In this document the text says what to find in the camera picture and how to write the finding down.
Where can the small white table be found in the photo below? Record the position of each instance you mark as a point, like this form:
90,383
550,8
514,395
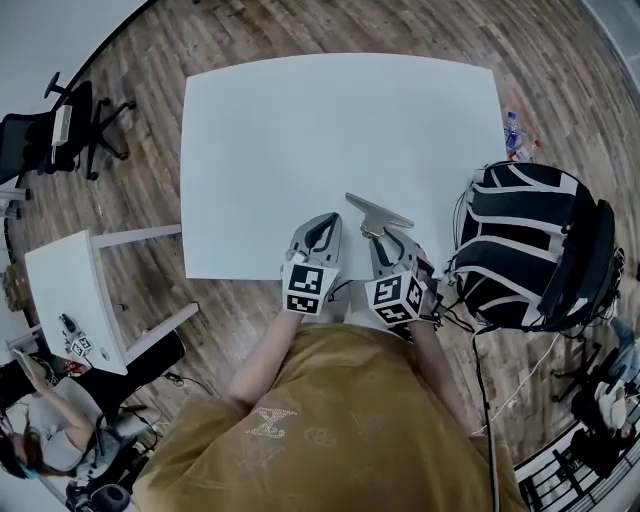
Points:
65,290

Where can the black metal rack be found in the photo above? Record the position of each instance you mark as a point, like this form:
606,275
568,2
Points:
560,475

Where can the black and white backpack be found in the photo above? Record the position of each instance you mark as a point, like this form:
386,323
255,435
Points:
510,250

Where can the white box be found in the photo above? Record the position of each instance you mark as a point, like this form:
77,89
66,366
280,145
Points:
62,125

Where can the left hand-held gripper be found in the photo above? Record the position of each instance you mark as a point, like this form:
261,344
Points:
302,287

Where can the person's right forearm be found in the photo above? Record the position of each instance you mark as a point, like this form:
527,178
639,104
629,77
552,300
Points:
435,370

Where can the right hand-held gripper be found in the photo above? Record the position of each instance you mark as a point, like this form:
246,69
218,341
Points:
395,300

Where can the black chair base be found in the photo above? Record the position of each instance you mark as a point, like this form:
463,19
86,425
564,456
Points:
575,372

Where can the grey metal piece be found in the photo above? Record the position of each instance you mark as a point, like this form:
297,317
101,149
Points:
372,209

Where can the clear plastic wrapper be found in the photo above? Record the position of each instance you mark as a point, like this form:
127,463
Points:
525,147

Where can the black office chair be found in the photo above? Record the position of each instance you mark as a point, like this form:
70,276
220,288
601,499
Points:
30,135

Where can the spare hand-held gripper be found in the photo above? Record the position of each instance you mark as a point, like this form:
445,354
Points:
80,347

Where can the plastic water bottle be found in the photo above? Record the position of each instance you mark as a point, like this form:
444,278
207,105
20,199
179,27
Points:
510,131

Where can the person's left forearm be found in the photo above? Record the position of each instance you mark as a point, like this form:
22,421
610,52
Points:
265,360

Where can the person's mustard shirt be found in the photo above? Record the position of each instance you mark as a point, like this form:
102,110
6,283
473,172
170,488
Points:
325,425

